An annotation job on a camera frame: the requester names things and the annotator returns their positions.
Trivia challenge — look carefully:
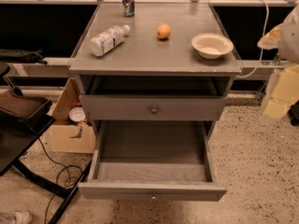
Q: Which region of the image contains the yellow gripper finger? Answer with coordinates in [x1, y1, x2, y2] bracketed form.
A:
[261, 63, 299, 122]
[257, 24, 282, 50]

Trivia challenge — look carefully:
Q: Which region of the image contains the orange fruit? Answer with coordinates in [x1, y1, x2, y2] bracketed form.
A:
[157, 23, 171, 39]

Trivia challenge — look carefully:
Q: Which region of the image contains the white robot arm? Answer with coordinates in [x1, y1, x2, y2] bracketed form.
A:
[257, 5, 299, 119]

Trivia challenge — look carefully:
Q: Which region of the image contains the grey drawer cabinet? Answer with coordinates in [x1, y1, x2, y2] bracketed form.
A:
[68, 1, 243, 133]

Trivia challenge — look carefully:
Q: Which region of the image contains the open grey middle drawer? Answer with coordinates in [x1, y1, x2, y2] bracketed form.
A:
[79, 121, 227, 202]

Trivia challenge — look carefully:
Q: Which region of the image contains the closed grey top drawer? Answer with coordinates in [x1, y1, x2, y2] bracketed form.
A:
[79, 95, 226, 121]

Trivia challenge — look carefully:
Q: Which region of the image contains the blue silver drink can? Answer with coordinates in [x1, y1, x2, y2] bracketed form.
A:
[121, 0, 135, 18]

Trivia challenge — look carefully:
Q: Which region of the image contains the clear plastic water bottle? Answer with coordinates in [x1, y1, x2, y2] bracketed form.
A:
[90, 24, 130, 57]

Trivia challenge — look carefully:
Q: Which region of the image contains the small white bowl in box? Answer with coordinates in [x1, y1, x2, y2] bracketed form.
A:
[68, 107, 86, 122]

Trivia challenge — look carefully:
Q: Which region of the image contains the cardboard box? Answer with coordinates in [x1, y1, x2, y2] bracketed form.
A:
[49, 78, 95, 153]

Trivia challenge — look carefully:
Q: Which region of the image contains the black object on ledge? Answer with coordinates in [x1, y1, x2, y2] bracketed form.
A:
[0, 49, 48, 64]

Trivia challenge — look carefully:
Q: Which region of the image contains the white shoe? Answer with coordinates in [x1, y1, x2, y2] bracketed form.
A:
[0, 211, 32, 224]

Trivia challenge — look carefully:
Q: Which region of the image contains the white cable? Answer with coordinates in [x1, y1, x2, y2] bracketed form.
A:
[236, 0, 271, 79]

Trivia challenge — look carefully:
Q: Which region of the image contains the black cable on floor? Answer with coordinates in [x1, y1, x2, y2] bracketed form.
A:
[37, 137, 84, 224]

